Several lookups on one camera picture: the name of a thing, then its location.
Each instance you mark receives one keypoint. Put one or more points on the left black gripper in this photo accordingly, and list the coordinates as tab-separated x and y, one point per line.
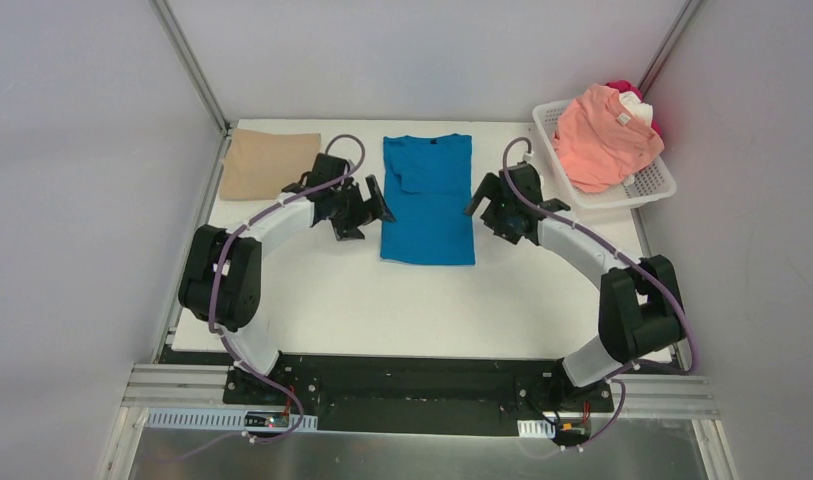
367	206

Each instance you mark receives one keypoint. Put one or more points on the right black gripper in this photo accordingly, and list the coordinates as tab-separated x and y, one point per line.
488	205

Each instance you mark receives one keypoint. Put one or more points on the blue t shirt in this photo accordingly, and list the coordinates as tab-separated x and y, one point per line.
427	186

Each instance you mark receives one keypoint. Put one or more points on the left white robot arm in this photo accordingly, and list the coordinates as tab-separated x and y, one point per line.
221	283

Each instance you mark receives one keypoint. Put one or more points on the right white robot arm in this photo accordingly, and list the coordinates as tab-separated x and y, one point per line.
639	310

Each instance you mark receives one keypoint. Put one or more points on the folded beige t shirt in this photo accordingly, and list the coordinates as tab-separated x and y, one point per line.
258	165

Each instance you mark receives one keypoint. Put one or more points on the salmon pink t shirt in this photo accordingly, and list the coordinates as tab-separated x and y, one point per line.
600	144

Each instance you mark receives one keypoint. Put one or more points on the white plastic basket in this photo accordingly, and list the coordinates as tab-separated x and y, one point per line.
651	184

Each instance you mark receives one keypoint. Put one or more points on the white garment in basket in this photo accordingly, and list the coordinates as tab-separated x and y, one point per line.
634	104

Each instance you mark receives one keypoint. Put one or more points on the magenta garment in basket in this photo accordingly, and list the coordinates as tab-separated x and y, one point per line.
624	85

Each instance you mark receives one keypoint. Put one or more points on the right controller board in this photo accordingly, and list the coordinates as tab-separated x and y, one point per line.
567	434

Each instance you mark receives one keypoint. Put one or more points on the controller board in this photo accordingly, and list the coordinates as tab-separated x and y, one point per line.
257	421
567	434

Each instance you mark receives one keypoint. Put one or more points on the left controller board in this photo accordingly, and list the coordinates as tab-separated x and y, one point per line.
257	421

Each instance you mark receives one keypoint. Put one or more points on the aluminium frame rail left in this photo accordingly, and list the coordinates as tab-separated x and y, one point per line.
186	55

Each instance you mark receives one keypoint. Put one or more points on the aluminium frame rail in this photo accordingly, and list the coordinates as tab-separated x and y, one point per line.
186	55
679	26

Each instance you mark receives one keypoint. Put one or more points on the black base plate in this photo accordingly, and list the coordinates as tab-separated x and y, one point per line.
402	395

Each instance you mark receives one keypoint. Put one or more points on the aluminium frame rail right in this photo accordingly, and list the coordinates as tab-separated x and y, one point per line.
679	26

